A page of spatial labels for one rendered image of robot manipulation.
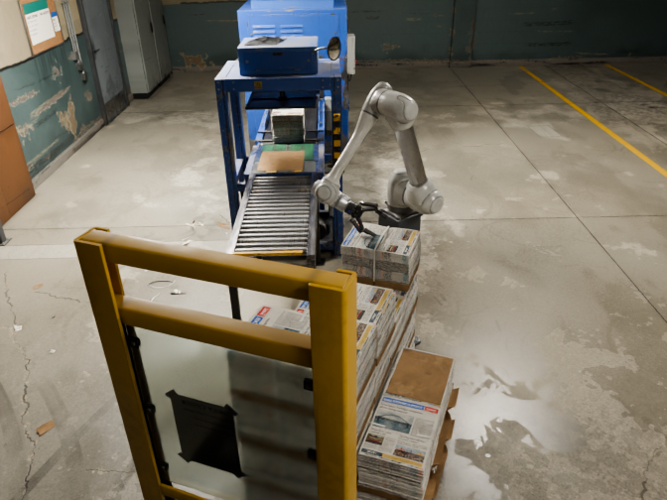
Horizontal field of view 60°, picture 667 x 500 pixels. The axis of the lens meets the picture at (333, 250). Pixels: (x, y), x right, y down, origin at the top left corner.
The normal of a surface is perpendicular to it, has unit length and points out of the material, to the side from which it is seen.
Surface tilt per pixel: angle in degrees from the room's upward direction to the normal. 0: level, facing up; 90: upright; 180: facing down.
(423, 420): 1
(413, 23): 90
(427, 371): 0
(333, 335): 90
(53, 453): 0
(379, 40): 90
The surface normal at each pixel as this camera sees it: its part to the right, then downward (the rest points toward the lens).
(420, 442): 0.00, -0.88
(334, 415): -0.34, 0.47
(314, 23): 0.01, 0.49
